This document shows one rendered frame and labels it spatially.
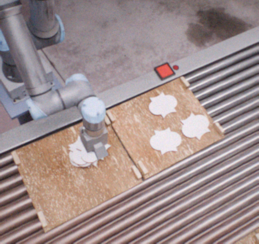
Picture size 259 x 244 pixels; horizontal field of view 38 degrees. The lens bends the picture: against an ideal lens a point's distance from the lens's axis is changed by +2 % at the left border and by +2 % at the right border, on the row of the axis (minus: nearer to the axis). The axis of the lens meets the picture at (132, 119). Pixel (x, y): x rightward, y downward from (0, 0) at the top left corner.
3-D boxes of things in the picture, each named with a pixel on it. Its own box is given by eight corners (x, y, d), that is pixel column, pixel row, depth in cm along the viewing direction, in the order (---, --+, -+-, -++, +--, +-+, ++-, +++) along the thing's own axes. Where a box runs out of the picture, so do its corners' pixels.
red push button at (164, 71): (156, 70, 179) (156, 68, 178) (166, 65, 181) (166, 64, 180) (162, 79, 177) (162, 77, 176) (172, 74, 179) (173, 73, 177)
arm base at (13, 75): (-2, 63, 166) (-9, 47, 158) (31, 51, 171) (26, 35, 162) (10, 88, 160) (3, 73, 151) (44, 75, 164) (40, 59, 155)
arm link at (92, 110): (98, 90, 122) (110, 111, 119) (98, 107, 132) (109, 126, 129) (76, 98, 120) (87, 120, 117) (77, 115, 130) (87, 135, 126)
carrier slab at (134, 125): (103, 113, 164) (103, 112, 163) (179, 79, 177) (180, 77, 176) (144, 180, 151) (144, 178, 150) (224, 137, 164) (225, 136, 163)
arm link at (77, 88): (53, 80, 125) (66, 106, 121) (84, 68, 128) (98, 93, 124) (56, 92, 132) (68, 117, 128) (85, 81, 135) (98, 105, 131)
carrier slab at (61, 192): (11, 154, 152) (10, 152, 150) (103, 115, 164) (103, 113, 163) (45, 233, 138) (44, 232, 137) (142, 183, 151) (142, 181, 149)
